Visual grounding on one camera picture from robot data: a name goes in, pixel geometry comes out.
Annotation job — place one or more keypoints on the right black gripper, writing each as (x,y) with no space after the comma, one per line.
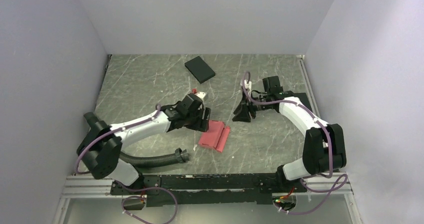
(242,112)

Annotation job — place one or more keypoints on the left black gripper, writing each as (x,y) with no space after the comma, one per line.
(204,125)

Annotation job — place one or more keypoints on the red paper box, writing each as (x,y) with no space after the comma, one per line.
(216,136)

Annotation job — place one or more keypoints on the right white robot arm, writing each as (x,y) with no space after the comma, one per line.
(324,144)

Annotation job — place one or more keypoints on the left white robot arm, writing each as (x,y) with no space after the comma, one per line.
(101,148)

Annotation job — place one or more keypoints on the black flat box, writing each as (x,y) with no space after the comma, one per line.
(201,71)

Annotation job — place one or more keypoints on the black ridged tray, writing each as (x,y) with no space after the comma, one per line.
(303,97)

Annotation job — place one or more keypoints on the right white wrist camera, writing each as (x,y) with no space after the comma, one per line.
(247,86)

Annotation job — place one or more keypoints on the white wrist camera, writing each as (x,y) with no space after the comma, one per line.
(247,86)
(201,95)

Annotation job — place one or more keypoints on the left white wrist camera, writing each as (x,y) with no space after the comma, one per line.
(201,95)

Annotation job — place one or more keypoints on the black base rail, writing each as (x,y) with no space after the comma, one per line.
(259,188)

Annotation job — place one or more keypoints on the aluminium frame rail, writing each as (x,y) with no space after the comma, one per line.
(86,187)

